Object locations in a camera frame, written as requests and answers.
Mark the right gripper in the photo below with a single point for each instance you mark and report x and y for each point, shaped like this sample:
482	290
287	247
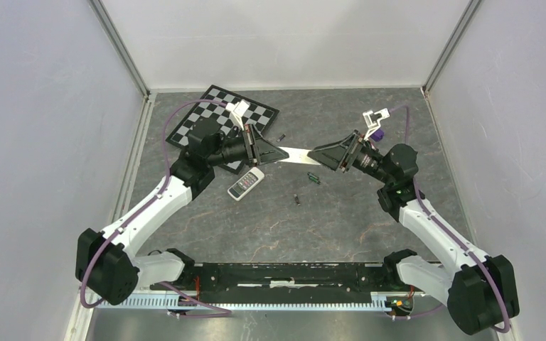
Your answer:
332	155

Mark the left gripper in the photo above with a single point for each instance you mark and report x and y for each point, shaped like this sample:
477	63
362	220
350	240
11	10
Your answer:
261	151

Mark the long white remote control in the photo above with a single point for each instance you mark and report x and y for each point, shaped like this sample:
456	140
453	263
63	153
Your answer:
298	156

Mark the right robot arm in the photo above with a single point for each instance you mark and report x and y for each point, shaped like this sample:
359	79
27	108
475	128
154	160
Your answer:
478	290

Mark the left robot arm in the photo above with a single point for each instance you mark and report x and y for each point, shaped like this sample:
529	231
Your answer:
107	264

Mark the short white remote control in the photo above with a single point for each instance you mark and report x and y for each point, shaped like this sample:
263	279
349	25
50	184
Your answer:
245	184

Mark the black and grey chessboard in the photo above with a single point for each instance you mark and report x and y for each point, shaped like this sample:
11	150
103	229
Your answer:
260	115

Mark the purple cube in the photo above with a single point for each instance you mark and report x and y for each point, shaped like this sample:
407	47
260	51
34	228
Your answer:
378	135

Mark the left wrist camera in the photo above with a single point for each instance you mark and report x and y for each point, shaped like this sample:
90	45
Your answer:
237	111

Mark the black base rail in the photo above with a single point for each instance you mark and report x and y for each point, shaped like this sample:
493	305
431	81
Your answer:
318	282

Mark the white slotted cable duct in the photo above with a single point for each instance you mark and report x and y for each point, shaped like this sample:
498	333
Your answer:
172	301

